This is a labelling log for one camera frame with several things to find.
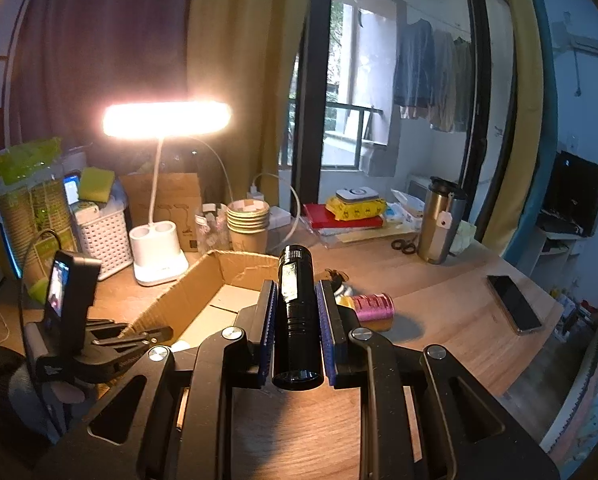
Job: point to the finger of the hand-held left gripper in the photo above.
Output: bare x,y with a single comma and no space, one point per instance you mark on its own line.
106,329
146,336

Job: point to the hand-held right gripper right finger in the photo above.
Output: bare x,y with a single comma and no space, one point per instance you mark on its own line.
326,332

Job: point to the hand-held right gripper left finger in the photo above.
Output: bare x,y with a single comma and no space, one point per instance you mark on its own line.
269,332

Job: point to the black car key with keyring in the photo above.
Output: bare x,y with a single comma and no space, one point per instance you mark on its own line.
295,310

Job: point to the red tin can gold lid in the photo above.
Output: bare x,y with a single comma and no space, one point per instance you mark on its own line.
371,312

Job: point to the cardboard box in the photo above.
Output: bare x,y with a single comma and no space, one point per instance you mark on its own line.
239,270

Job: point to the person's left hand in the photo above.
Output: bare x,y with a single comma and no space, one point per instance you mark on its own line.
69,392

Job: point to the white lamp base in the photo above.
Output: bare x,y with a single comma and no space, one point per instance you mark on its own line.
159,260

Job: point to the white plastic basket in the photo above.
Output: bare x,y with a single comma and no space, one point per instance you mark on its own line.
106,245

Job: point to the yellow paper envelope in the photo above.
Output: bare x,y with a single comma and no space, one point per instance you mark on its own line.
364,237

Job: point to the stack of paper cups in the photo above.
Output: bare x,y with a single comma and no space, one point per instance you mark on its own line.
248,230

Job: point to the black scissors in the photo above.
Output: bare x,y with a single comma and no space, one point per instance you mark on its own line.
404,246

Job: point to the green paper cup package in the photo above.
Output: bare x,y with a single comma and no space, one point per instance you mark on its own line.
34,230

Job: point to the white packet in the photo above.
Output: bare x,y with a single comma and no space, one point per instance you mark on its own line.
86,214

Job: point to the white power adapter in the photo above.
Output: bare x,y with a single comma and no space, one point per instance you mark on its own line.
280,216

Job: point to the red book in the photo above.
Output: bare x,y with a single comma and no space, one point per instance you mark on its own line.
324,215

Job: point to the patterned glass jar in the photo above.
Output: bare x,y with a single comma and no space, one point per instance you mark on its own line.
210,230

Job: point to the white rounded device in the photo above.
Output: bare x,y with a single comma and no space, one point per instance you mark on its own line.
357,194

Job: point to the flat cardboard lamp carton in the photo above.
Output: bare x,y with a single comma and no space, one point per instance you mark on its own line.
176,195

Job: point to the yellow-green sponge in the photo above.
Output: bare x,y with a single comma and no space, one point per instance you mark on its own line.
97,185

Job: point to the white and blue packets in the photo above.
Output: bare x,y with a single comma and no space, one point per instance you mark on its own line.
404,210

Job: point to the steel travel tumbler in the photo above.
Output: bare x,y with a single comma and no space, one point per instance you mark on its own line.
439,230

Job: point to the yellow-green plastic bag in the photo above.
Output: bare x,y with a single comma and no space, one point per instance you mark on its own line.
26,157

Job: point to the black smartphone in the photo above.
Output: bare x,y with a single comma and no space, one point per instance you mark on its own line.
514,302

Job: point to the white shelf unit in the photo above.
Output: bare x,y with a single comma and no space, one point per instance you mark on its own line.
549,255

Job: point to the printed blanket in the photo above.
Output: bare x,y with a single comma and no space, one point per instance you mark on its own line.
589,400

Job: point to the hanging beige garment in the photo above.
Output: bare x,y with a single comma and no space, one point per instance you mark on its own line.
444,85

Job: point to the mustard curtain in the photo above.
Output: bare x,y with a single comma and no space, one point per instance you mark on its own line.
526,110
239,60

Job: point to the hanging blue shirt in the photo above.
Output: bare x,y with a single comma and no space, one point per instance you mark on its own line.
414,65

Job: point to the black monitor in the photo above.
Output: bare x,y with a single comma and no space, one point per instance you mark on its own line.
574,195

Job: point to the hanging grey-green garment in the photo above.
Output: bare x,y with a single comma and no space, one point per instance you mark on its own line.
464,85

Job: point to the dark purple curtain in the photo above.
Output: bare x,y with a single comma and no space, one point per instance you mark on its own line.
104,35

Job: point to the black sliding door frame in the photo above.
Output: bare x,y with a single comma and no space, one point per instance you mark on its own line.
311,85

